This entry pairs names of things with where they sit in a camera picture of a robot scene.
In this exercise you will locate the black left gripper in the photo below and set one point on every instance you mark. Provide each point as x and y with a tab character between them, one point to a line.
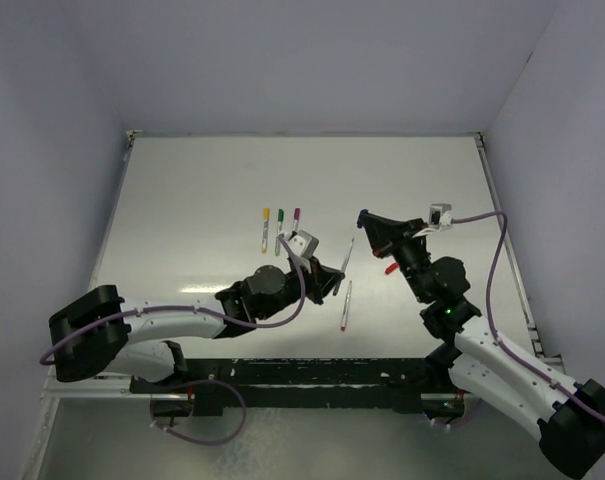
320	279

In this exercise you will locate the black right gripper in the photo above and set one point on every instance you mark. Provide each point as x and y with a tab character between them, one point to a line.
387	236

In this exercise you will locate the blue pen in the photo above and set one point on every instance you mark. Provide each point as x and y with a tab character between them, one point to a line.
344	266

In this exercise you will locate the green pen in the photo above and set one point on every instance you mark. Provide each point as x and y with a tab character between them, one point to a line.
279	231

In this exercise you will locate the yellow pen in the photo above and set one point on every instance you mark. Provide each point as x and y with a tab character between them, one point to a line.
265	235

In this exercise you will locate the blue pen cap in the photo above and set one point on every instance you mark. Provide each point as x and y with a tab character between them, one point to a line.
361	217

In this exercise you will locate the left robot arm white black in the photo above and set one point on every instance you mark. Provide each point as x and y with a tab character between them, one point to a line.
102	332

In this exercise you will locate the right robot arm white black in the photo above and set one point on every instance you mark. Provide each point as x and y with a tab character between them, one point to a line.
565	416

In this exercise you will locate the red pen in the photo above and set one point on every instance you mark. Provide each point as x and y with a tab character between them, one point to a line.
346	307

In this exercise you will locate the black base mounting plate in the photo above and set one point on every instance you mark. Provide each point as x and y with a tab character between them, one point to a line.
207	387

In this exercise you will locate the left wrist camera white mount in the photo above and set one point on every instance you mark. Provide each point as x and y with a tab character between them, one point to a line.
302	243

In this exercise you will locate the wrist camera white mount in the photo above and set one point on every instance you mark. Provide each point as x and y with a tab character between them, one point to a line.
302	243
439	219

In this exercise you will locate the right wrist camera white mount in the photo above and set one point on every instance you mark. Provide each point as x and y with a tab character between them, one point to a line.
439	219

